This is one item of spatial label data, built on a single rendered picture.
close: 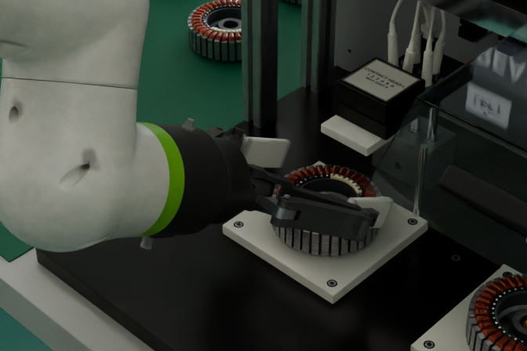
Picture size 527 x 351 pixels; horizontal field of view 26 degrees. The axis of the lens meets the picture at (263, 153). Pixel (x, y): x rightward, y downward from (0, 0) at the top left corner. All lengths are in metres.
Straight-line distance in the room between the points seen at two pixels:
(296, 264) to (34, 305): 0.26
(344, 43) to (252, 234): 0.35
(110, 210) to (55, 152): 0.06
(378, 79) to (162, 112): 0.35
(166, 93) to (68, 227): 0.62
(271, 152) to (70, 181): 0.37
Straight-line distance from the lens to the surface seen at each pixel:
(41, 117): 0.82
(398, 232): 1.17
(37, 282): 1.18
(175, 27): 1.56
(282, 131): 1.32
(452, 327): 1.08
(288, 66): 1.47
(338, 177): 1.17
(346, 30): 1.40
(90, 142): 0.82
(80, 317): 1.13
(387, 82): 1.13
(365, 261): 1.13
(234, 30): 1.47
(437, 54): 1.17
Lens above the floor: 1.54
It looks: 37 degrees down
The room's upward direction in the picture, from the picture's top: straight up
